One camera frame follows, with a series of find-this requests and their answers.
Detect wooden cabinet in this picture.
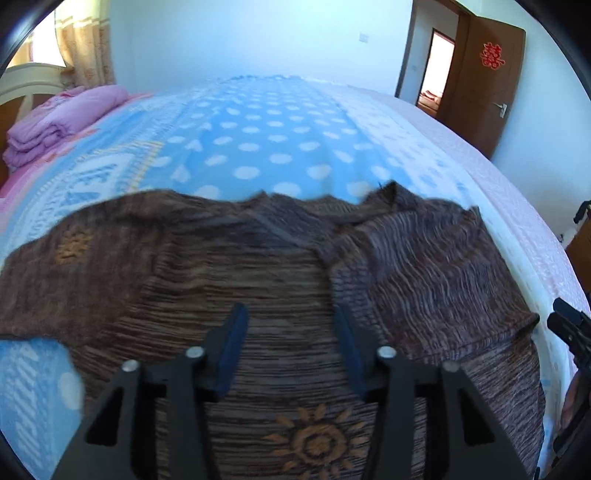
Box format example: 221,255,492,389
564,226,591,296

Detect red paper door decoration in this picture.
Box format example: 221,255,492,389
479,42,505,70

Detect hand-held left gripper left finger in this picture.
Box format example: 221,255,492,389
53,302,250,480

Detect brown striped knit garment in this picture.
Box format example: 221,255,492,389
0,181,548,480

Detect brown door frame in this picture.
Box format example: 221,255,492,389
394,0,472,109

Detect blue polka dot blanket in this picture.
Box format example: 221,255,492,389
0,74,561,480

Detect patterned beige curtain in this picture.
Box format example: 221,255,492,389
53,0,116,88

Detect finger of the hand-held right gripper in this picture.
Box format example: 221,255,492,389
547,298,591,370

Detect brown wooden door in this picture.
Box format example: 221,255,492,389
436,14,527,158

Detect folded pink quilt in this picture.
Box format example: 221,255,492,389
4,85,130,174

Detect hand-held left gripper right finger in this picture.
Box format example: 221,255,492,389
334,304,529,480

